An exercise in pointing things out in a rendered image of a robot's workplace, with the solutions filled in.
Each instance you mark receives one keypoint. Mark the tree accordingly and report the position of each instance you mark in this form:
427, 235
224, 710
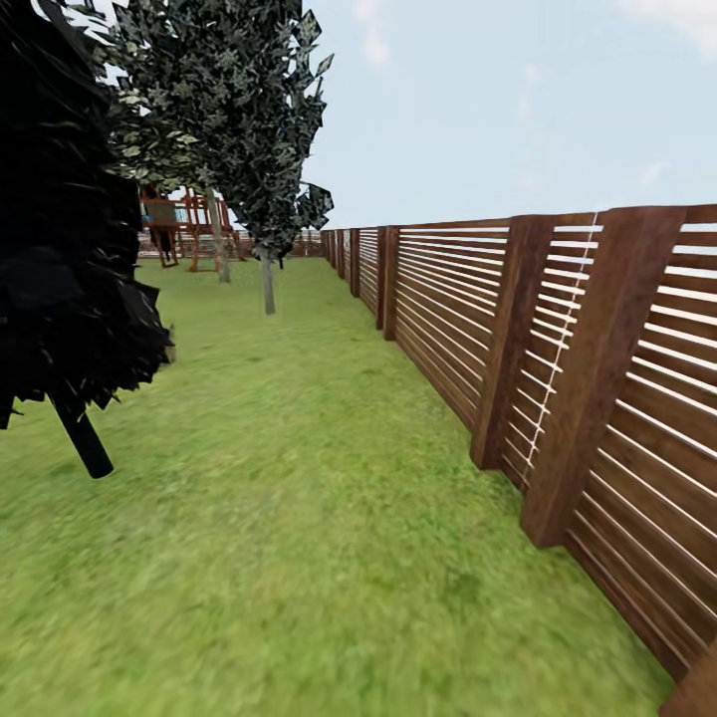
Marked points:
74, 323
165, 243
152, 149
228, 80

